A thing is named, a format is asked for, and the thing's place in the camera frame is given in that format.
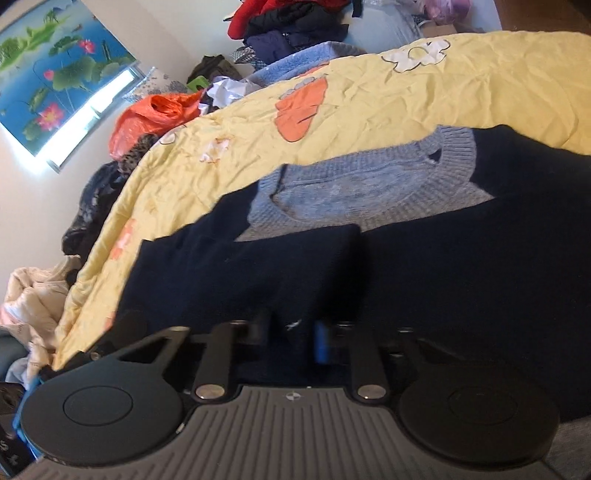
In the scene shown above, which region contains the light blue fleece cloth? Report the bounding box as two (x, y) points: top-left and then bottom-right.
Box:
(249, 41), (356, 88)

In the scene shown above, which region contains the white quilted cloth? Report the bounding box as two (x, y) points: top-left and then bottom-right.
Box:
(0, 256), (86, 388)

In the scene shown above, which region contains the yellow carrot print blanket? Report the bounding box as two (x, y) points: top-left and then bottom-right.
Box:
(53, 30), (591, 370)

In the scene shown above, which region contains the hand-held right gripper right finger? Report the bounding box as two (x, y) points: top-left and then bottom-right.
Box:
(313, 320), (446, 403)

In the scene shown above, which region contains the dark purple garment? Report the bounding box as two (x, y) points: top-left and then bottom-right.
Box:
(243, 31), (301, 63)

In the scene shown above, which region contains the black jacket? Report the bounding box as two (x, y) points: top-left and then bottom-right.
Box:
(245, 7), (349, 47)

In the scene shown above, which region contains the pink plastic bag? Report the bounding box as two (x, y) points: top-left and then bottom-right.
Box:
(422, 0), (472, 26)

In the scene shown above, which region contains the dark olive garment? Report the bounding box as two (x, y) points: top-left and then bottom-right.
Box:
(187, 54), (243, 86)

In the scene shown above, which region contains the red garment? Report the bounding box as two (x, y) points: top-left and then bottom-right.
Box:
(228, 0), (356, 40)

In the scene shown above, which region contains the dark navy garment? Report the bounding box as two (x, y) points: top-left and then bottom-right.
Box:
(111, 124), (591, 421)

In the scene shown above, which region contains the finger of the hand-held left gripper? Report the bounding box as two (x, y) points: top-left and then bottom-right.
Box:
(39, 309), (149, 378)

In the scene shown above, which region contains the brown dotted cloth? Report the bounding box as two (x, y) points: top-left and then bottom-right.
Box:
(115, 133), (160, 175)

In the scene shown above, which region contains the grey floral pillow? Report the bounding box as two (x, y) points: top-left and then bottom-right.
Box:
(124, 67), (185, 104)

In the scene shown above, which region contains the dark floral garment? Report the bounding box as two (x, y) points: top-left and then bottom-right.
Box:
(61, 161), (134, 257)

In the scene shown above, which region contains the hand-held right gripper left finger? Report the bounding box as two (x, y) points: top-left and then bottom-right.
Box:
(104, 308), (280, 404)

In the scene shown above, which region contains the grey sock with black heel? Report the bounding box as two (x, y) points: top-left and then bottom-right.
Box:
(235, 124), (497, 243)

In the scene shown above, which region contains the lotus print blind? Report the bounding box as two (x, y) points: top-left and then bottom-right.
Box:
(0, 0), (139, 160)

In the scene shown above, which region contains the grey-blue bedding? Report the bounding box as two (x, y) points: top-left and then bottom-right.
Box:
(344, 4), (426, 56)

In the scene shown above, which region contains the orange plastic bag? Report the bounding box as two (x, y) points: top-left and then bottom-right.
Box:
(108, 90), (208, 162)

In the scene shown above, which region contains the white crumpled plastic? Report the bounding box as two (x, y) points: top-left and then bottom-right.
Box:
(205, 76), (259, 114)

